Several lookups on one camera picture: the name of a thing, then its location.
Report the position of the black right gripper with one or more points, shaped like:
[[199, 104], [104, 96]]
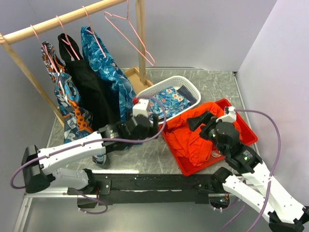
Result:
[[194, 123]]

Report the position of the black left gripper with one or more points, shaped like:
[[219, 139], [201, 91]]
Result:
[[152, 131]]

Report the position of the blue shark print shorts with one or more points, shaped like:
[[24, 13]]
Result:
[[120, 92]]

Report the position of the pink wire hanger front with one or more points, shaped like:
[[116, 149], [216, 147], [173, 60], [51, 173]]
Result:
[[92, 31]]

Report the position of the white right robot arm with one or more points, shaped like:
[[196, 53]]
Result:
[[267, 196]]

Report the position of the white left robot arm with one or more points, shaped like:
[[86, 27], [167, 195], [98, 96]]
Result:
[[43, 168]]

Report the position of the blue floral shorts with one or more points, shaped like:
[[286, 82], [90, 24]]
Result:
[[172, 101]]

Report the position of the black sport shorts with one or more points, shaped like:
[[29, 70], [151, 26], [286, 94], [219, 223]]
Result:
[[92, 90]]

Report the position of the orange blue patterned shorts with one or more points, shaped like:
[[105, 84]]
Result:
[[77, 120]]

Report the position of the dark navy folded garment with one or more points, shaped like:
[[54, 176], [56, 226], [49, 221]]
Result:
[[187, 94]]

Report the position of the white perforated plastic basket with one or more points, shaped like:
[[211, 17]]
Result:
[[175, 82]]

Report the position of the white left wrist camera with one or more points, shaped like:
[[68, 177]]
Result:
[[141, 107]]

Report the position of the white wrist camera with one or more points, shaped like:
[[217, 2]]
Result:
[[229, 116], [141, 107]]

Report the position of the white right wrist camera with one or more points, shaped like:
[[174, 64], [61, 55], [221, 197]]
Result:
[[229, 116]]

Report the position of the empty pink wire hanger rear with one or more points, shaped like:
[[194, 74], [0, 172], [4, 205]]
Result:
[[140, 47]]

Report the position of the pink wire hanger with black shorts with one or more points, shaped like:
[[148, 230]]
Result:
[[66, 40]]

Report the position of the pink wire hanger far left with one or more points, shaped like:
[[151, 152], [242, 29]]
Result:
[[45, 49]]

